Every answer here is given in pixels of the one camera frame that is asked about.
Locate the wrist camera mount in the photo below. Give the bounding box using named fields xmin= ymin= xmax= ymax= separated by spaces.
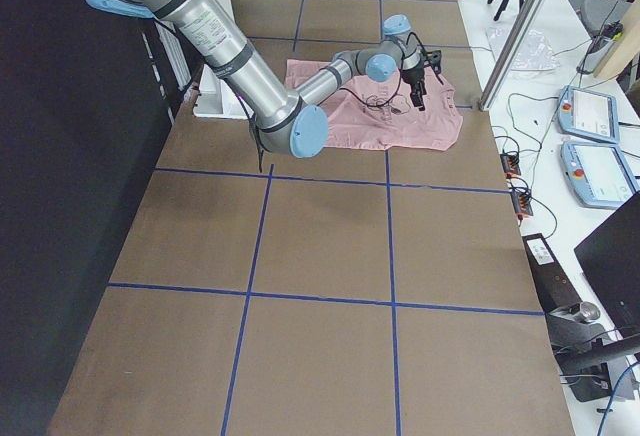
xmin=423 ymin=50 xmax=442 ymax=75

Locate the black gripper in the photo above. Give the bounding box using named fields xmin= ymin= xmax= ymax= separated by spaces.
xmin=402 ymin=66 xmax=427 ymax=111

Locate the aluminium frame post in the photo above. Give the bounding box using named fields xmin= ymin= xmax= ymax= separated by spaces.
xmin=479 ymin=0 xmax=545 ymax=111

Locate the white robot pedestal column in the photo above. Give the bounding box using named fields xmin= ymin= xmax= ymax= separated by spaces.
xmin=193 ymin=65 xmax=246 ymax=120

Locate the clear plastic bag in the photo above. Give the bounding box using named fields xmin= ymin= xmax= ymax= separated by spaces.
xmin=486 ymin=25 xmax=560 ymax=71

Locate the lower orange black connector block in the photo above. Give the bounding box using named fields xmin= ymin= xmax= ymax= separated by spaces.
xmin=510 ymin=186 xmax=533 ymax=220

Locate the wooden board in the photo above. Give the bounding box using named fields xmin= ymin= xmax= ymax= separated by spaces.
xmin=593 ymin=0 xmax=640 ymax=80

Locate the upper teach pendant tablet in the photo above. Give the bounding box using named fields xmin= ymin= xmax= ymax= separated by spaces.
xmin=556 ymin=85 xmax=620 ymax=143

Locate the upper orange black connector block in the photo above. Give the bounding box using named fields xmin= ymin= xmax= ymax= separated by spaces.
xmin=500 ymin=152 xmax=521 ymax=179

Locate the lower teach pendant tablet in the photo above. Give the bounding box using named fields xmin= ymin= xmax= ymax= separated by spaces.
xmin=560 ymin=142 xmax=639 ymax=209

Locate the black monitor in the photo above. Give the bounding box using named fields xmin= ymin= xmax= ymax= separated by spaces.
xmin=574 ymin=195 xmax=639 ymax=327

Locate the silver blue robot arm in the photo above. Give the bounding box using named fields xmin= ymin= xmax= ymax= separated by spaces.
xmin=86 ymin=0 xmax=426 ymax=158

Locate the teach pendant tablet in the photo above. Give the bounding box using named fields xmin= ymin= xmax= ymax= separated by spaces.
xmin=556 ymin=85 xmax=620 ymax=143
xmin=560 ymin=142 xmax=639 ymax=209

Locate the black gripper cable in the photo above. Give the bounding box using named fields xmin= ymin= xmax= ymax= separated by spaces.
xmin=339 ymin=30 xmax=446 ymax=112

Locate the pink Snoopy t-shirt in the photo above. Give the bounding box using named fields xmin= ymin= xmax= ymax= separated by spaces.
xmin=283 ymin=58 xmax=464 ymax=152

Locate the black box with label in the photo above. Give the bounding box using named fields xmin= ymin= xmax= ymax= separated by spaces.
xmin=522 ymin=233 xmax=581 ymax=313

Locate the orange black connector block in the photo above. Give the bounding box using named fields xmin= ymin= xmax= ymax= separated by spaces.
xmin=510 ymin=186 xmax=533 ymax=220
xmin=500 ymin=152 xmax=521 ymax=179

